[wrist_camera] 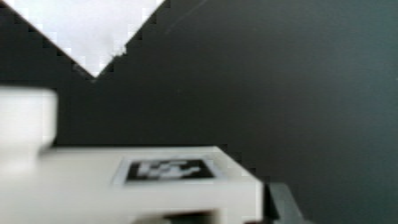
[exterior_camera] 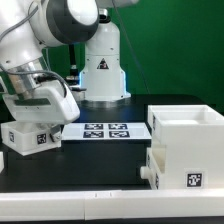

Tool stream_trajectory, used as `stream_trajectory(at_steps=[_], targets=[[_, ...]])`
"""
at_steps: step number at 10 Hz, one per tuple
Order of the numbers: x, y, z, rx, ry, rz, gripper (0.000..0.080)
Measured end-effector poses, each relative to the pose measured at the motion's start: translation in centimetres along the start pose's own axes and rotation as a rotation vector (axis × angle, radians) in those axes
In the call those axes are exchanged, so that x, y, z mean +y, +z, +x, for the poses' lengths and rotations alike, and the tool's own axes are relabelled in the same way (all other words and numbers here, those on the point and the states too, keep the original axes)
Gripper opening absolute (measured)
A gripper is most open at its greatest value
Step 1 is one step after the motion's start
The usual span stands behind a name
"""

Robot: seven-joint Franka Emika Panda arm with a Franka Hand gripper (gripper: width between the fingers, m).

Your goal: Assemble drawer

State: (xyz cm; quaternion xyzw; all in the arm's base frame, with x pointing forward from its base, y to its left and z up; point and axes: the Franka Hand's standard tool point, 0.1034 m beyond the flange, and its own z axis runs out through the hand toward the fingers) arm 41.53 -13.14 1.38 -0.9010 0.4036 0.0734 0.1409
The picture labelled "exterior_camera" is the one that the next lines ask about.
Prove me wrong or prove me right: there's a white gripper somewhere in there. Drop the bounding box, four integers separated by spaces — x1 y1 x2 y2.
3 80 80 142

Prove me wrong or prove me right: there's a small white drawer with knob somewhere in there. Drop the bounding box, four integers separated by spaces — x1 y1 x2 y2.
1 121 61 156

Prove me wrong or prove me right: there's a large white drawer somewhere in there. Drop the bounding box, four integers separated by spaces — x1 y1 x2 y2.
140 147 166 190

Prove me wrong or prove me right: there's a white drawer cabinet box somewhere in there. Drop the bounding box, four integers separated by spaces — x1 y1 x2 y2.
147 105 224 190

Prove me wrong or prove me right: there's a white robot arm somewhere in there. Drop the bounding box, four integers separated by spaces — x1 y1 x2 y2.
0 0 139 149

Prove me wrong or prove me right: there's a white sheet with markers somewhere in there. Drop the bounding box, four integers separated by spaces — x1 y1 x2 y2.
62 122 151 141

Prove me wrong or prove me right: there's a white block at left edge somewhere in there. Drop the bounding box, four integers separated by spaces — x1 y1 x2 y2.
0 152 4 173

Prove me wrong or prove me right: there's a black camera stand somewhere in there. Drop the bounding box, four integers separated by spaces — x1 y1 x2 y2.
65 44 85 92

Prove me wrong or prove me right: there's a grey cable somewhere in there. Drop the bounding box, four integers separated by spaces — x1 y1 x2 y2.
0 3 69 98

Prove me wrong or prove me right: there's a white front border rail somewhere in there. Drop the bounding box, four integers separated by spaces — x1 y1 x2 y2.
0 189 224 221

